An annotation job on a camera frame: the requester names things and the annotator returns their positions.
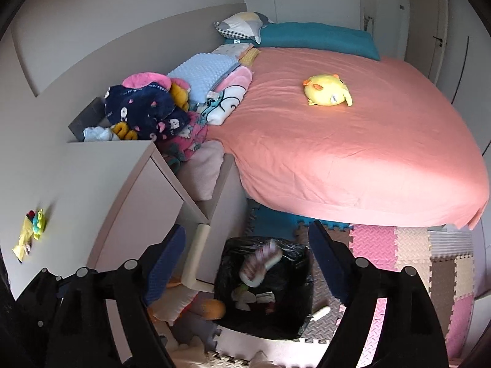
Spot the checkered patchwork pillow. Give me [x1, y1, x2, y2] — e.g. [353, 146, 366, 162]
[214, 11, 274, 44]

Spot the pale pink cushion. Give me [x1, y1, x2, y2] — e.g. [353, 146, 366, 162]
[177, 140, 226, 201]

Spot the red white patterned box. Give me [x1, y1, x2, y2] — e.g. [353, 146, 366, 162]
[238, 240, 282, 287]

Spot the beige furniture leg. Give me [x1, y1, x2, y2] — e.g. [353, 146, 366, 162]
[181, 222, 215, 293]

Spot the white cushion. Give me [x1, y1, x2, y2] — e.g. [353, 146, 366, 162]
[151, 286, 198, 324]

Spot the door with black handle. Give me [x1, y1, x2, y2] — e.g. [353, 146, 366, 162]
[422, 0, 470, 100]

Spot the black bag trash bin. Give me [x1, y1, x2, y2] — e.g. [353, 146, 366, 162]
[213, 236, 316, 341]

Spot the yellow toy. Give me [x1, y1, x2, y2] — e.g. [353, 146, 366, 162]
[112, 121, 139, 141]

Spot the coloured foam floor mat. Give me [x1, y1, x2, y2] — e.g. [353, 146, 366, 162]
[169, 199, 480, 368]

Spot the grey desk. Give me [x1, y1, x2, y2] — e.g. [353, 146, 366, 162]
[0, 140, 250, 368]

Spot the orange plush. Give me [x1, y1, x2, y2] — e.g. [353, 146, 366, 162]
[192, 299, 226, 320]

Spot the teal pillow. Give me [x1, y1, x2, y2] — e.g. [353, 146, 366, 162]
[224, 22, 381, 61]

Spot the pink white folded blanket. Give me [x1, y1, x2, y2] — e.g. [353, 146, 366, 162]
[199, 65, 254, 126]

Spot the yellow snack packet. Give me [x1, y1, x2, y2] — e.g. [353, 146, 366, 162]
[12, 215, 37, 263]

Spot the yellow white folded cloth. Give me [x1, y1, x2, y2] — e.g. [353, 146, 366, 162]
[211, 43, 261, 66]

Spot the white blue small cloth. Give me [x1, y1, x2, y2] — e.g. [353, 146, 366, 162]
[83, 126, 121, 142]

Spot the pink floral fleece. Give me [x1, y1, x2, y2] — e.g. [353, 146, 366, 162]
[155, 112, 210, 175]

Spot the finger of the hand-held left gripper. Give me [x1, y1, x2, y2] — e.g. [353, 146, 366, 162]
[17, 269, 66, 315]

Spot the white storage box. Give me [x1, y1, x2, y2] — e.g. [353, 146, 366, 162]
[427, 226, 476, 263]

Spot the black socket panel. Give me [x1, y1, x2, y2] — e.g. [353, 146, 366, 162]
[68, 97, 106, 142]

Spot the yellow chick plush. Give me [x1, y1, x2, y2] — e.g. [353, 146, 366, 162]
[303, 74, 354, 107]

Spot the mustard plush toy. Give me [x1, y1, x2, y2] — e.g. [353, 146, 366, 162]
[171, 79, 191, 112]

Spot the teal frog toy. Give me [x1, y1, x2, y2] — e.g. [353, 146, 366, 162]
[32, 209, 47, 240]

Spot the navy printed blanket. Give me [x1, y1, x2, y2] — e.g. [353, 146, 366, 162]
[103, 82, 190, 142]

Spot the light blue blanket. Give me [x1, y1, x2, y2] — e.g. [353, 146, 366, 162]
[167, 53, 238, 104]

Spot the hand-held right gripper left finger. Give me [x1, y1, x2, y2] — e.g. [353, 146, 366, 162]
[46, 223, 187, 368]

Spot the bed with pink sheet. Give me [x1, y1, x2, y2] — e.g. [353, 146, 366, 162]
[207, 46, 488, 231]

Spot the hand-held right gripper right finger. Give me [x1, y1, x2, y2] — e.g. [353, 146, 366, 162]
[308, 220, 449, 368]

